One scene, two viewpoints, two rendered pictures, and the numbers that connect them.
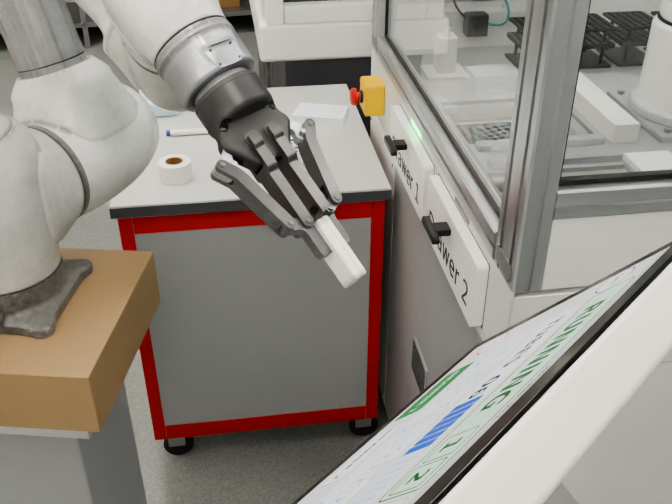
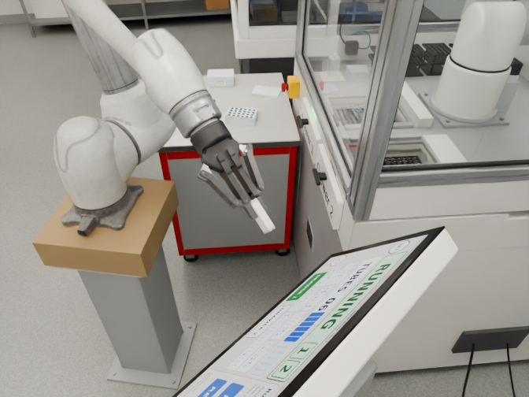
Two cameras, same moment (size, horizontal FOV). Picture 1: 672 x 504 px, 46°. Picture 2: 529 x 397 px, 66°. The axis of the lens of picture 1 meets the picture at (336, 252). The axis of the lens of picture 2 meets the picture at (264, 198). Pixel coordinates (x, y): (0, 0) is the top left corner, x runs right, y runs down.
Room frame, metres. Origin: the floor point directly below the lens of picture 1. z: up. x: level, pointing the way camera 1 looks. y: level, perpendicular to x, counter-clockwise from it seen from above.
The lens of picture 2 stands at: (0.09, -0.03, 1.68)
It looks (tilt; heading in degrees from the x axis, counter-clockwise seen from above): 42 degrees down; 2
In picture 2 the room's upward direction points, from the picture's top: 1 degrees clockwise
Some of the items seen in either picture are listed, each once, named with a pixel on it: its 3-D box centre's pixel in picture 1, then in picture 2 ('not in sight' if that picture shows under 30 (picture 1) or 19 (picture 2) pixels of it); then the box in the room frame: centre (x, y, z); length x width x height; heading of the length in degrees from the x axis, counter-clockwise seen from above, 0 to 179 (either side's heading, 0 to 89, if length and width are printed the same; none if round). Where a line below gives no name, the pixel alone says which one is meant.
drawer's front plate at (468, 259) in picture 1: (453, 245); (327, 183); (1.07, -0.19, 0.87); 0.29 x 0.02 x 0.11; 8
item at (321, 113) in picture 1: (320, 113); (266, 91); (1.86, 0.04, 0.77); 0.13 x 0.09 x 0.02; 80
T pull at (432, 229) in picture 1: (438, 229); (319, 176); (1.06, -0.16, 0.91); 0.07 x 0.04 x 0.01; 8
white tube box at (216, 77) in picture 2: not in sight; (220, 77); (1.95, 0.26, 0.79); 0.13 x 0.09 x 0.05; 97
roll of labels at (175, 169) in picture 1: (175, 169); not in sight; (1.52, 0.34, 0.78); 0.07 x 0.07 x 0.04
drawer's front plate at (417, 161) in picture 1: (409, 159); (309, 128); (1.38, -0.14, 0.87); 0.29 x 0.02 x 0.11; 8
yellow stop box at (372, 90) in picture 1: (370, 95); (292, 87); (1.70, -0.08, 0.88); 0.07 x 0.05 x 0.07; 8
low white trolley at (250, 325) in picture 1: (254, 268); (230, 170); (1.74, 0.21, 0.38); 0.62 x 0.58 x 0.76; 8
